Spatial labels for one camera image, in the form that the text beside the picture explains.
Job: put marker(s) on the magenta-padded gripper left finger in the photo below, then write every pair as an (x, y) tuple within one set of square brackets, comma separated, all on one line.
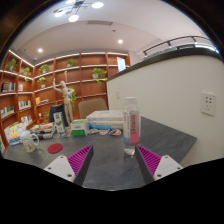
[(63, 166)]

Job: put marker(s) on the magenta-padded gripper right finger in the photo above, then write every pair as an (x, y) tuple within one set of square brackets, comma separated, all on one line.
[(163, 165)]

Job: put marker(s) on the clear plastic water bottle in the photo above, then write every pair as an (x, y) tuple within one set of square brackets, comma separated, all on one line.
[(131, 126)]

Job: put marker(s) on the flat round red coaster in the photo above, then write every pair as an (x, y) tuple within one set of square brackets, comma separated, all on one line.
[(55, 148)]

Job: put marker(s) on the small green white box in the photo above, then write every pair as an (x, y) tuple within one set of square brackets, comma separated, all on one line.
[(79, 128)]

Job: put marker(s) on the dark magazine stack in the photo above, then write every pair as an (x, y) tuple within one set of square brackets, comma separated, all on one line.
[(43, 129)]

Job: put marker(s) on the yellow striped cartoon mug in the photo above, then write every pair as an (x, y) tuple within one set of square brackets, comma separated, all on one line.
[(28, 141)]

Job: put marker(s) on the round sticker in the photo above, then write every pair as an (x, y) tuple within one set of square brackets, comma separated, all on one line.
[(93, 131), (115, 132), (104, 132)]

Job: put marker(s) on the blue book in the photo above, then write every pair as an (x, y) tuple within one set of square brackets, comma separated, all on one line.
[(100, 127)]

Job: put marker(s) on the dark blue chair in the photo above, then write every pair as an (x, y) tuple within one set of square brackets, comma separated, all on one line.
[(57, 109)]

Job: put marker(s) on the colourful book stack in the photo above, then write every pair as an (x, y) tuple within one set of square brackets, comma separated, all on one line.
[(14, 134)]

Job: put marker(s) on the thick white book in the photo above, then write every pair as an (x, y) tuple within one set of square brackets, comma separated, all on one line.
[(105, 115)]

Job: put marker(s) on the tan chair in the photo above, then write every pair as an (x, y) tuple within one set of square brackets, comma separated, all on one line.
[(92, 107)]

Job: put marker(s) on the wooden artist mannequin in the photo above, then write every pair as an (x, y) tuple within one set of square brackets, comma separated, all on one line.
[(67, 100)]

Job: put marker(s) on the wooden shelf unit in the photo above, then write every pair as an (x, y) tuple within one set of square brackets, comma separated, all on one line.
[(90, 86)]

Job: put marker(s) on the recessed ceiling light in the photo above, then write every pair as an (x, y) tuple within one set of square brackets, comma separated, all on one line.
[(40, 50), (120, 41)]

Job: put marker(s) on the ceiling air vent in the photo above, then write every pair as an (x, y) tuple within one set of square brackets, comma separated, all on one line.
[(100, 22)]

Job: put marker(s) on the branched ceiling lamp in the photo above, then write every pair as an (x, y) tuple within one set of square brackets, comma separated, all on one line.
[(74, 17)]

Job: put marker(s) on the white wall switch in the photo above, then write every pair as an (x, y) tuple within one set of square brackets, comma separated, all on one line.
[(117, 94)]

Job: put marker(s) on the black overhead rail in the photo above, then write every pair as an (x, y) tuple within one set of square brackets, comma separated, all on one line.
[(191, 37)]

